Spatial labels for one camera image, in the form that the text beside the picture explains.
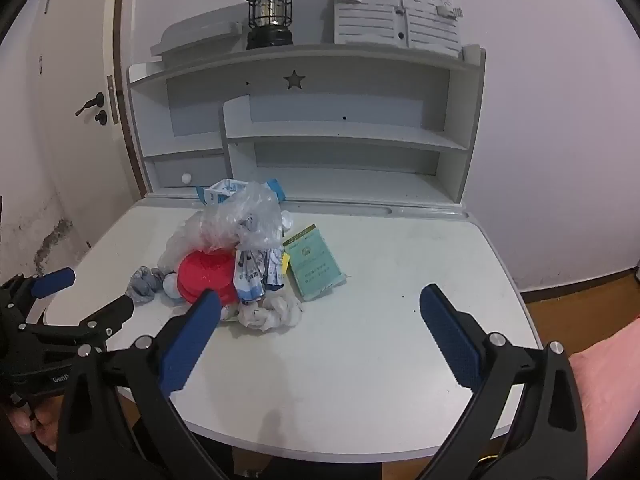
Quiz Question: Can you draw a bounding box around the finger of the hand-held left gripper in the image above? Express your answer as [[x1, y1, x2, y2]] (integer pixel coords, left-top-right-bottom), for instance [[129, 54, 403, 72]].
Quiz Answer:
[[27, 267, 77, 302], [75, 294, 135, 342]]

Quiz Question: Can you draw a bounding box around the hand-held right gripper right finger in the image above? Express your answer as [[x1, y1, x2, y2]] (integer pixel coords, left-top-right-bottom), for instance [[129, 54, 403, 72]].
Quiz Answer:
[[419, 284, 588, 480]]

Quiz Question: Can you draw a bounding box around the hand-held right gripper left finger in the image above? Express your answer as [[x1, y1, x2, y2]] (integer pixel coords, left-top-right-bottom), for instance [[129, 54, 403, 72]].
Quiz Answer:
[[56, 289, 236, 480]]

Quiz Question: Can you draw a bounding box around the green and white packet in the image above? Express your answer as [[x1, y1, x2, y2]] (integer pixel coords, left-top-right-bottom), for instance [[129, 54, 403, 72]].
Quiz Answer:
[[282, 222, 347, 302]]

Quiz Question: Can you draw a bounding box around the person's right forearm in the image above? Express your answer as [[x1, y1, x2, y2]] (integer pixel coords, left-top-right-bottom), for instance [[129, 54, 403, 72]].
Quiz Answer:
[[570, 319, 640, 480]]

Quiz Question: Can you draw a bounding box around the person's left hand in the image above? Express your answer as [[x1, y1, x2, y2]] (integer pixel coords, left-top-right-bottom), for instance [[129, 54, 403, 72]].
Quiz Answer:
[[9, 400, 62, 453]]

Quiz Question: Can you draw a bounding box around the grey crumpled cloth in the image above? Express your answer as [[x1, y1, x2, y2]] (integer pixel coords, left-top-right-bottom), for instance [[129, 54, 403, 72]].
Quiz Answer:
[[130, 266, 168, 303]]

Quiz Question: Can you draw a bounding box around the red plastic lid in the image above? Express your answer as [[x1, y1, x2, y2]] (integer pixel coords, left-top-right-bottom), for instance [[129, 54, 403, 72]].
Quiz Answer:
[[177, 251, 237, 306]]

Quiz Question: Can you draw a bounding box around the white crumpled tissue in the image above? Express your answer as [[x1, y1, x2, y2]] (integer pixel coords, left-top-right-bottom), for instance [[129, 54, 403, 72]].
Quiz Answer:
[[234, 292, 304, 332]]

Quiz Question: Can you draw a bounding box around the blue and white sachet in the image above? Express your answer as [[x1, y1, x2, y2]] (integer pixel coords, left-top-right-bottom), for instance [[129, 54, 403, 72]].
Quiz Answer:
[[235, 247, 286, 303]]

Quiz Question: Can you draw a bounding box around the clear plastic bag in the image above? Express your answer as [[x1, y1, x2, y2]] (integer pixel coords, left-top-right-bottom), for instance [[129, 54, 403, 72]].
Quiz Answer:
[[157, 180, 286, 271]]

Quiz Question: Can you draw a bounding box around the blue and white carton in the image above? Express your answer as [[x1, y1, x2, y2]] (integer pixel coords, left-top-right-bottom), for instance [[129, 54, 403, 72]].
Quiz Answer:
[[196, 178, 246, 206]]

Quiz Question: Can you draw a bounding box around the white door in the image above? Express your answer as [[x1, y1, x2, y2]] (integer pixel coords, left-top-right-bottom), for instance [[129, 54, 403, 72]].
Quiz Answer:
[[0, 0, 128, 281]]

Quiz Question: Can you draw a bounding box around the white drawer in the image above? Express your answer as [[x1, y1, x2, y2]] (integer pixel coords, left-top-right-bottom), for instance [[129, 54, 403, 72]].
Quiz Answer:
[[145, 152, 226, 193]]

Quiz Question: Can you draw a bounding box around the white desk shelf unit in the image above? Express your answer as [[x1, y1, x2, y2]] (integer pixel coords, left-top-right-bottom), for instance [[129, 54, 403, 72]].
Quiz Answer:
[[126, 42, 487, 206]]

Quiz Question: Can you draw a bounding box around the grey curved board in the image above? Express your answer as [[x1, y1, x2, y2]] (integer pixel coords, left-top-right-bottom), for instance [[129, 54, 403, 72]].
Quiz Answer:
[[150, 7, 246, 58]]

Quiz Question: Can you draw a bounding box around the white slatted panel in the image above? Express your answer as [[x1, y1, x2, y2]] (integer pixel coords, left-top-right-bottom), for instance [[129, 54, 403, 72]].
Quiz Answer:
[[400, 0, 464, 58], [333, 0, 408, 47]]

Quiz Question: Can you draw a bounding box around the black camping lantern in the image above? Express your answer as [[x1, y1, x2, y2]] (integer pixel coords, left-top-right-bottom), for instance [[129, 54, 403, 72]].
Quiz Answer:
[[242, 0, 301, 51]]

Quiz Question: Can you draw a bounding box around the black door handle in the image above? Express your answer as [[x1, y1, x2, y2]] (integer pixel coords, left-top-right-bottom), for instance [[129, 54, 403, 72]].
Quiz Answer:
[[75, 92, 106, 117]]

